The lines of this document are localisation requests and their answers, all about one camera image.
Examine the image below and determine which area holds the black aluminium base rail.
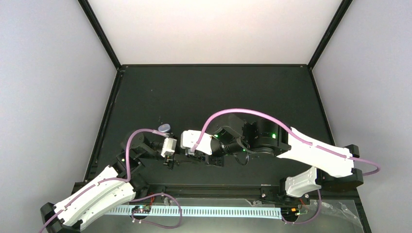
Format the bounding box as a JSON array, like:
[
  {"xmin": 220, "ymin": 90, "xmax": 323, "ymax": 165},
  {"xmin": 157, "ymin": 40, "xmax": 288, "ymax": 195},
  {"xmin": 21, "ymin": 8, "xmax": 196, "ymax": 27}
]
[{"xmin": 74, "ymin": 183, "xmax": 358, "ymax": 200}]

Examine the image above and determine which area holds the left black frame post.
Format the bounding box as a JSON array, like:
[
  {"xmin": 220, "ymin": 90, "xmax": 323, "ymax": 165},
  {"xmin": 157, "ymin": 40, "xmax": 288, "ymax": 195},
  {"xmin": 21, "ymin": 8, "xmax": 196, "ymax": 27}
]
[{"xmin": 78, "ymin": 0, "xmax": 121, "ymax": 70}]

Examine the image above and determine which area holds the left electronics board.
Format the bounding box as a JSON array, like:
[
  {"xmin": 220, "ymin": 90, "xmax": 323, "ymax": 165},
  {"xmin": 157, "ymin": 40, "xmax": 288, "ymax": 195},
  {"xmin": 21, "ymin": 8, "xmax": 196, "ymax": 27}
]
[{"xmin": 132, "ymin": 205, "xmax": 152, "ymax": 215}]

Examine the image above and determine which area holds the white slotted cable duct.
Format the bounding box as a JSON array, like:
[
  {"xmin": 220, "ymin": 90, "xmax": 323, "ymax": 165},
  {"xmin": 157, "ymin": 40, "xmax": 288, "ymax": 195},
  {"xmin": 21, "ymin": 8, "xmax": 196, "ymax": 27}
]
[{"xmin": 106, "ymin": 205, "xmax": 282, "ymax": 219}]

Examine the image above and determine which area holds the electronics board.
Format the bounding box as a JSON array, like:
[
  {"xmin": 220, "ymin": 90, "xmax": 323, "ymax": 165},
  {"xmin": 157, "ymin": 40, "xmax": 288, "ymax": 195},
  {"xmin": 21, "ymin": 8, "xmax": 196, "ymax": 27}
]
[
  {"xmin": 132, "ymin": 205, "xmax": 152, "ymax": 215},
  {"xmin": 281, "ymin": 208, "xmax": 308, "ymax": 216}
]

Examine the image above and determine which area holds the right electronics board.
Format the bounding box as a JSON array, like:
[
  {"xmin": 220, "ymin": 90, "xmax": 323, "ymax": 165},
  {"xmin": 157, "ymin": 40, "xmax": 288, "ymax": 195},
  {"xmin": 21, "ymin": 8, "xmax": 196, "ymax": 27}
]
[{"xmin": 281, "ymin": 208, "xmax": 308, "ymax": 216}]

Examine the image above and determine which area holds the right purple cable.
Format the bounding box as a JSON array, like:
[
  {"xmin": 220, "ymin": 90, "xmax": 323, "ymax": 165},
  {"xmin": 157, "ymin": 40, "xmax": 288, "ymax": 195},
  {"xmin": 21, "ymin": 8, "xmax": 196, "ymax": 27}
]
[{"xmin": 189, "ymin": 108, "xmax": 381, "ymax": 225}]

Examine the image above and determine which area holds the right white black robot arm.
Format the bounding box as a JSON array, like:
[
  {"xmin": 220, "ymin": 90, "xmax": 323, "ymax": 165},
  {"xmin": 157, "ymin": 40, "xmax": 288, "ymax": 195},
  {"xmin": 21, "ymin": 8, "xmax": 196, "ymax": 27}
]
[{"xmin": 180, "ymin": 108, "xmax": 364, "ymax": 203}]

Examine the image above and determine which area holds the right black frame post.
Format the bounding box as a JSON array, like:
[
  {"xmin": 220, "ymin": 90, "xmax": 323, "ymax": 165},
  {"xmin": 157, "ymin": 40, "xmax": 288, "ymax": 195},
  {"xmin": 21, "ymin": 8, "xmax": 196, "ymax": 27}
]
[{"xmin": 308, "ymin": 0, "xmax": 353, "ymax": 70}]

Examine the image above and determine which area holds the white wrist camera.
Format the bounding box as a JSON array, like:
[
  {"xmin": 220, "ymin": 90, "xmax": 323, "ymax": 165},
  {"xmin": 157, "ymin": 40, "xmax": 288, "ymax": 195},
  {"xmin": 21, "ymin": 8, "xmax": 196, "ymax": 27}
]
[
  {"xmin": 160, "ymin": 137, "xmax": 177, "ymax": 158},
  {"xmin": 180, "ymin": 130, "xmax": 213, "ymax": 155}
]

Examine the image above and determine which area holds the purple cable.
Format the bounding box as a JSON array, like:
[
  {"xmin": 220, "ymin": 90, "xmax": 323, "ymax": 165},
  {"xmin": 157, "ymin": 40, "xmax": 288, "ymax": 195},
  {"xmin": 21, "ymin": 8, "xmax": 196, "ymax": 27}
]
[
  {"xmin": 189, "ymin": 108, "xmax": 381, "ymax": 225},
  {"xmin": 38, "ymin": 128, "xmax": 168, "ymax": 233}
]

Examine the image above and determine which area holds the clear plastic sheet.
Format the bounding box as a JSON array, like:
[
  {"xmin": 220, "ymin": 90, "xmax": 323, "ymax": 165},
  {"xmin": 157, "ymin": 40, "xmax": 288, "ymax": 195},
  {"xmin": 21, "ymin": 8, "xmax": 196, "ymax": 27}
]
[{"xmin": 251, "ymin": 200, "xmax": 364, "ymax": 233}]

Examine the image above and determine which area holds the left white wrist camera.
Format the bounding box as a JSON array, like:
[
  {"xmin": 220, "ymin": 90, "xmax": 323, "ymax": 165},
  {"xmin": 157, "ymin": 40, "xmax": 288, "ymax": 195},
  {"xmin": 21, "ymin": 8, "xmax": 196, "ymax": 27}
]
[{"xmin": 160, "ymin": 137, "xmax": 177, "ymax": 158}]

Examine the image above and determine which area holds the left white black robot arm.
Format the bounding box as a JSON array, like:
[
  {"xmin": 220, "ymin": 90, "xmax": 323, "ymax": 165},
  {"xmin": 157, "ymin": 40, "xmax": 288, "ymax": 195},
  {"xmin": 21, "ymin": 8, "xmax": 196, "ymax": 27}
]
[{"xmin": 40, "ymin": 129, "xmax": 176, "ymax": 233}]

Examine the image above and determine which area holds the black frame post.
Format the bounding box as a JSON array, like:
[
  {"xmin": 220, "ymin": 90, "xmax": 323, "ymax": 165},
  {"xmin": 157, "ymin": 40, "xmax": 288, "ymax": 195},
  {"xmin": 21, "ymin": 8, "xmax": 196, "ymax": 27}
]
[
  {"xmin": 308, "ymin": 0, "xmax": 353, "ymax": 70},
  {"xmin": 78, "ymin": 0, "xmax": 121, "ymax": 70}
]

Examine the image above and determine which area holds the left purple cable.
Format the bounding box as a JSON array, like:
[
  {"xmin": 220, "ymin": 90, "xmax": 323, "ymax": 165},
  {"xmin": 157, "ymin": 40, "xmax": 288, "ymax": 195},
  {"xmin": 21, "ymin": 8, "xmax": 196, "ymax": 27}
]
[{"xmin": 38, "ymin": 128, "xmax": 168, "ymax": 233}]

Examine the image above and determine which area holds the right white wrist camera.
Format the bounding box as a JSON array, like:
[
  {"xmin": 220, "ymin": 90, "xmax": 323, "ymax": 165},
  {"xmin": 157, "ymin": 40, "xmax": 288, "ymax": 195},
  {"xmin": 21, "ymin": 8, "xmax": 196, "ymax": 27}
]
[{"xmin": 180, "ymin": 130, "xmax": 213, "ymax": 155}]

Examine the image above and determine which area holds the lilac earbud charging case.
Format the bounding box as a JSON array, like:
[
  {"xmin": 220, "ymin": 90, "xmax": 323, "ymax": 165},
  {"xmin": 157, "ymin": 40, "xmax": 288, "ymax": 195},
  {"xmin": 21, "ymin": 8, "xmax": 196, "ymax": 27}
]
[{"xmin": 157, "ymin": 123, "xmax": 171, "ymax": 133}]

